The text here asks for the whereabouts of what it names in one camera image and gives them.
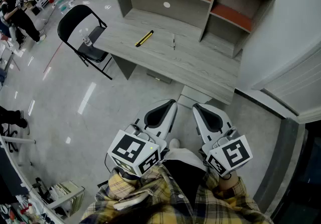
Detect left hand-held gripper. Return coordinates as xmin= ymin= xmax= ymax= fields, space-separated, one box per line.
xmin=107 ymin=99 xmax=179 ymax=178

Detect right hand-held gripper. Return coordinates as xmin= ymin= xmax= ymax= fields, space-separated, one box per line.
xmin=192 ymin=103 xmax=253 ymax=178

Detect yellow black utility knife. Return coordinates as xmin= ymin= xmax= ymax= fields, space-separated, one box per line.
xmin=134 ymin=30 xmax=154 ymax=48

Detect person's right forearm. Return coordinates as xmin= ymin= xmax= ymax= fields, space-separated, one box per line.
xmin=200 ymin=171 xmax=266 ymax=224

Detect person's left forearm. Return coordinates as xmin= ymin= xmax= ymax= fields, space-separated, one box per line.
xmin=96 ymin=166 xmax=161 ymax=208

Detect person's white shoe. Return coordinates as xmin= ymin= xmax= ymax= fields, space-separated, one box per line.
xmin=169 ymin=138 xmax=181 ymax=150

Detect dark grey box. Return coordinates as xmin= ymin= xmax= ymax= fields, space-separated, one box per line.
xmin=146 ymin=69 xmax=174 ymax=85

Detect person's legs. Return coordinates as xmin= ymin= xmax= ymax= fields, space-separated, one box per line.
xmin=163 ymin=147 xmax=201 ymax=168

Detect grey wooden desk with shelves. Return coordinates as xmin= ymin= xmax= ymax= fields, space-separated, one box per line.
xmin=93 ymin=8 xmax=241 ymax=105

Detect person's torso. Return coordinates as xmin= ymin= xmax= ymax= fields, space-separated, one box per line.
xmin=80 ymin=160 xmax=274 ymax=224

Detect black wrist watch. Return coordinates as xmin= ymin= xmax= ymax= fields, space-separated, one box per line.
xmin=117 ymin=169 xmax=141 ymax=181

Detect clear plastic water bottle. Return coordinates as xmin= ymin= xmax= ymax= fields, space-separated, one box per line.
xmin=79 ymin=29 xmax=93 ymax=47

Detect grey wooden shelf unit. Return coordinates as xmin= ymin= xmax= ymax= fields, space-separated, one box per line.
xmin=106 ymin=0 xmax=281 ymax=59

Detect dark glass door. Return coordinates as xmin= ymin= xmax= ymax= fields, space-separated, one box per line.
xmin=273 ymin=122 xmax=321 ymax=224

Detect white file rack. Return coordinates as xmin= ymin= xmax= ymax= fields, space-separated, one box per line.
xmin=46 ymin=180 xmax=86 ymax=218

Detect red floor tape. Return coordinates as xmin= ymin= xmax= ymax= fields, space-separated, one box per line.
xmin=44 ymin=41 xmax=63 ymax=73

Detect black folding chair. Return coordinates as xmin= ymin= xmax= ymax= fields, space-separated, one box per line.
xmin=57 ymin=4 xmax=113 ymax=80

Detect scattered paper litter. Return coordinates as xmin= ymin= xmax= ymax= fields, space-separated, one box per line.
xmin=56 ymin=0 xmax=87 ymax=14

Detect cluttered white worktable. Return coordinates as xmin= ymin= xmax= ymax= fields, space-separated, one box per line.
xmin=0 ymin=140 xmax=63 ymax=224

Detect grey drawer pedestal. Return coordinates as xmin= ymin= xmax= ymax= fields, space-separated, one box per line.
xmin=177 ymin=84 xmax=214 ymax=109

